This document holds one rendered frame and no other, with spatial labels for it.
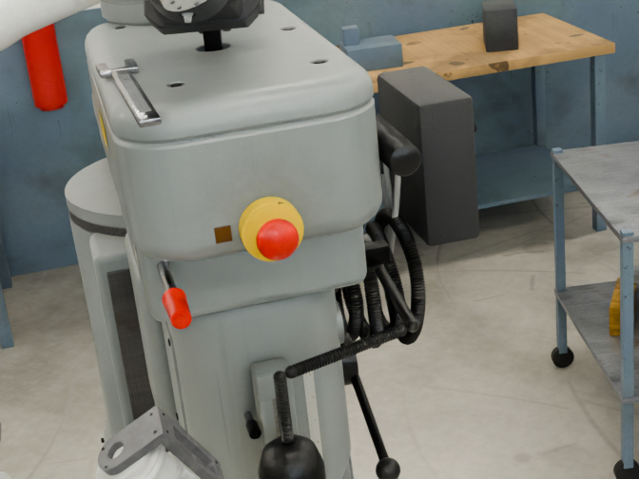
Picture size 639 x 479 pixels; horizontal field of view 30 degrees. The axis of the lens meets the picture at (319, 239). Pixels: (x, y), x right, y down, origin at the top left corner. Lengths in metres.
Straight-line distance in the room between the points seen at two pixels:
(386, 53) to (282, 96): 4.06
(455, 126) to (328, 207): 0.51
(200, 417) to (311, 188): 0.36
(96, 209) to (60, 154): 3.84
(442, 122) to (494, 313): 3.30
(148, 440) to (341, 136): 0.36
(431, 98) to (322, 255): 0.43
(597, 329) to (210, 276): 2.91
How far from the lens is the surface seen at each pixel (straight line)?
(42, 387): 4.79
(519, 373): 4.45
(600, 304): 4.24
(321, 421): 1.41
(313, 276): 1.28
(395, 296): 1.38
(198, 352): 1.34
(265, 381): 1.32
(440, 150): 1.64
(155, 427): 0.96
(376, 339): 1.29
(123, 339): 1.82
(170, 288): 1.17
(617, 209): 3.65
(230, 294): 1.27
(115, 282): 1.78
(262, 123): 1.11
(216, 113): 1.11
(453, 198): 1.67
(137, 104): 1.10
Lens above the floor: 2.18
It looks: 22 degrees down
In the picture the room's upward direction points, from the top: 6 degrees counter-clockwise
